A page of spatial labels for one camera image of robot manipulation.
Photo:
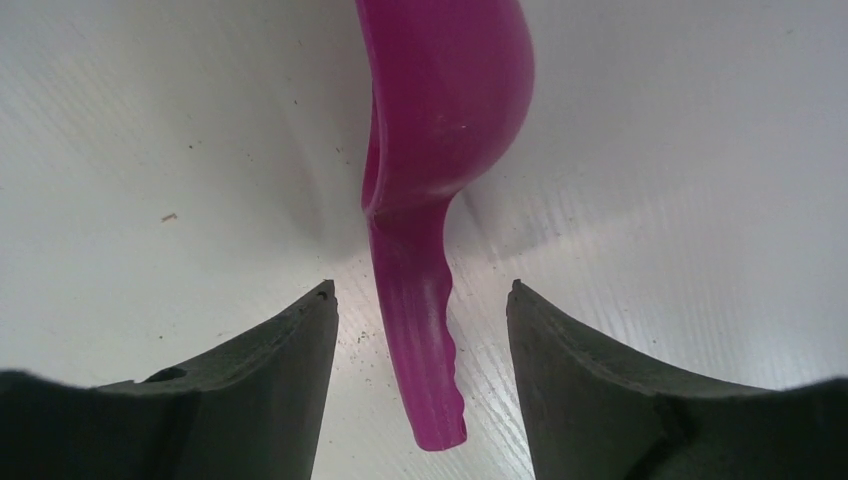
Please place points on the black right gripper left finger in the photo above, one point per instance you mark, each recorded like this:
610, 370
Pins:
249, 408

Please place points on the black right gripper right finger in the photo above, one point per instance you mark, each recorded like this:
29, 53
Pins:
595, 408

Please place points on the magenta plastic scoop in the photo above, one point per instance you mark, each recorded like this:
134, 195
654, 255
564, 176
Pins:
452, 82

